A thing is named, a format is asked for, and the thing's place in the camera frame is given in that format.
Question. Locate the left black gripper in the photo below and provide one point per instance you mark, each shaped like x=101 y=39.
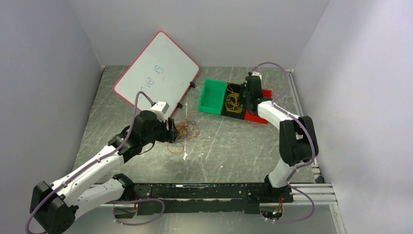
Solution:
x=168 y=135

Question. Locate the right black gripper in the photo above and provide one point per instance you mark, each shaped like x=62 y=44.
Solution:
x=244 y=87

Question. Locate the black plastic bin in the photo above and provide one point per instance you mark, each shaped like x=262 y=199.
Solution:
x=231 y=106

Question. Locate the green plastic bin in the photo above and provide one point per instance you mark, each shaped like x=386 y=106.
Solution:
x=212 y=96

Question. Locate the pink framed whiteboard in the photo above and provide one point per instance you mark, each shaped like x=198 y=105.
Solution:
x=162 y=70

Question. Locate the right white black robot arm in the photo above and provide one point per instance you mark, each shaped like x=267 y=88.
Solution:
x=298 y=145

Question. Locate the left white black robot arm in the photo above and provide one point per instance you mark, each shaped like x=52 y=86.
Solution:
x=58 y=205

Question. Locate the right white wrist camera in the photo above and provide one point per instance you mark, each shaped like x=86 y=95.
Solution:
x=257 y=74

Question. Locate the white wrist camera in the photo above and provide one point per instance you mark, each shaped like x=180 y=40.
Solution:
x=257 y=74
x=160 y=108

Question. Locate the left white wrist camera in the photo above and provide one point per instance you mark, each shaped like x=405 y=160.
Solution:
x=160 y=108

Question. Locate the black aluminium base frame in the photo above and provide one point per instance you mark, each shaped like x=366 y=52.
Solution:
x=249 y=198

